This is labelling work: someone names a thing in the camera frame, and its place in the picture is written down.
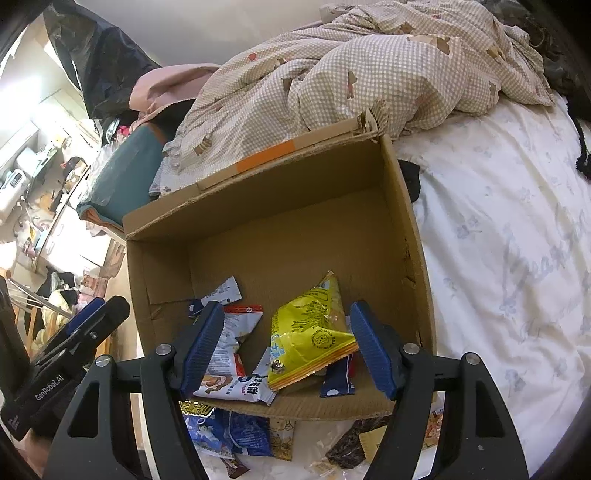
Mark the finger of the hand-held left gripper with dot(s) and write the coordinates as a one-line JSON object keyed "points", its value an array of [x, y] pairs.
{"points": [[85, 316], [104, 321]]}

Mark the teal padded board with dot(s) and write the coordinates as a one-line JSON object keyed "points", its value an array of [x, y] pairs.
{"points": [[124, 175]]}

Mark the black sock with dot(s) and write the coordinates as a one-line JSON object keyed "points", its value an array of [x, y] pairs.
{"points": [[410, 182]]}

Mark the small white blue packet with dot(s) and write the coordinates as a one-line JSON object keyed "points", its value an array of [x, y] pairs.
{"points": [[219, 295]]}

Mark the red and white snack packet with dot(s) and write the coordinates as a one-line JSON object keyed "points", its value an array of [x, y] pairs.
{"points": [[240, 387]]}

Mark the cardboard box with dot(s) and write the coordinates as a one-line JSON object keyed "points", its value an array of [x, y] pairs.
{"points": [[286, 230]]}

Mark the dark camouflage clothing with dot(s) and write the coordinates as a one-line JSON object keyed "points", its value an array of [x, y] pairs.
{"points": [[563, 55]]}

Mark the beige cartoon snack packet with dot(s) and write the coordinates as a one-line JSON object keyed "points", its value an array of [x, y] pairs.
{"points": [[282, 438]]}

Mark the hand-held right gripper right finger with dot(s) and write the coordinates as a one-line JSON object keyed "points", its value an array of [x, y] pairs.
{"points": [[371, 350]]}

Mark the small dark blue dotted packet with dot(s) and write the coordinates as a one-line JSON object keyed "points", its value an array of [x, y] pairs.
{"points": [[337, 381]]}

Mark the white water heater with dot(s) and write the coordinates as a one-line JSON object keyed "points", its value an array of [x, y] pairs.
{"points": [[11, 181]]}

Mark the yellow snack packet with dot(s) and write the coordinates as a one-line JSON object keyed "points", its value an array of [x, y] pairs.
{"points": [[309, 337]]}

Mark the black hanging jacket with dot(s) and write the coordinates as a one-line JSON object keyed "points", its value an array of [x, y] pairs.
{"points": [[106, 55]]}

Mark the checked bear-print duvet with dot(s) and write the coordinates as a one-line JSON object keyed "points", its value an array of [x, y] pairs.
{"points": [[360, 74]]}

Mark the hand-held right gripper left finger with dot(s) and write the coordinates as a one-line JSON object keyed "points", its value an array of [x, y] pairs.
{"points": [[203, 350]]}

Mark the tan orange snack packet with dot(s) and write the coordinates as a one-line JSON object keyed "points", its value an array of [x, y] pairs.
{"points": [[434, 427]]}

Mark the pink cloth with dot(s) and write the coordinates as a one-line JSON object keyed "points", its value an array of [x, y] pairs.
{"points": [[171, 87]]}

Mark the dark brown snack packet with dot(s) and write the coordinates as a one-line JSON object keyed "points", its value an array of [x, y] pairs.
{"points": [[355, 441]]}

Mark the blue cartoon snack packet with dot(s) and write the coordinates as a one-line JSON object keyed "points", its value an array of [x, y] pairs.
{"points": [[226, 429]]}

